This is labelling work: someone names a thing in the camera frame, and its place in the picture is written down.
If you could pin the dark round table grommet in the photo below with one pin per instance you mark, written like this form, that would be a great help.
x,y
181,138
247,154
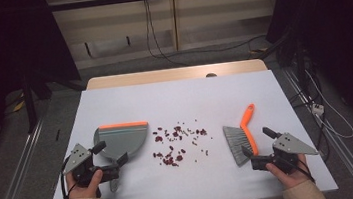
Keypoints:
x,y
211,74

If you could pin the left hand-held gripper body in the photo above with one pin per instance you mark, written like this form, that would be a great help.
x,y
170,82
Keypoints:
x,y
76,157

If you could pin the black metal stand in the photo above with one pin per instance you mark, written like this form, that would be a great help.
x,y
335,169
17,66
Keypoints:
x,y
300,65
29,106

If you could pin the orange brush with grey bristles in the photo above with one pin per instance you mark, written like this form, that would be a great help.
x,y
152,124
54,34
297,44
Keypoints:
x,y
236,139

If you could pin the person's right hand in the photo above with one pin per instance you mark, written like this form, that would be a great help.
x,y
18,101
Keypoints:
x,y
294,178

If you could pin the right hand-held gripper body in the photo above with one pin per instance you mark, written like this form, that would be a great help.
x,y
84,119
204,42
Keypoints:
x,y
290,145

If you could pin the black wall bracket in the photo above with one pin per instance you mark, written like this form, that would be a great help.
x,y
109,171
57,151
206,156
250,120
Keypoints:
x,y
87,50
128,40

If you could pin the grey dustpan with orange edge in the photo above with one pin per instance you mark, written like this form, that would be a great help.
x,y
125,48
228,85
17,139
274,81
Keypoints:
x,y
122,141

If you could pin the white power adapter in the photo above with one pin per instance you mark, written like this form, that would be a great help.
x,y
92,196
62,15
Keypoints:
x,y
317,109

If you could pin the yellow floor tape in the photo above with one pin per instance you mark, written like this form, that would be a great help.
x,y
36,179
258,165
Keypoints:
x,y
19,106

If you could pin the white table board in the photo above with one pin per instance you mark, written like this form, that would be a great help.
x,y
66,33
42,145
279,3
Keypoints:
x,y
182,105

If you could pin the scatter of dark red beans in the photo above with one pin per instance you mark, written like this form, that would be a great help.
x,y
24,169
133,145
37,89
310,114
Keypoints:
x,y
159,138

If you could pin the person's left hand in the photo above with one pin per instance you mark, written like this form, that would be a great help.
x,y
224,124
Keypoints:
x,y
84,192

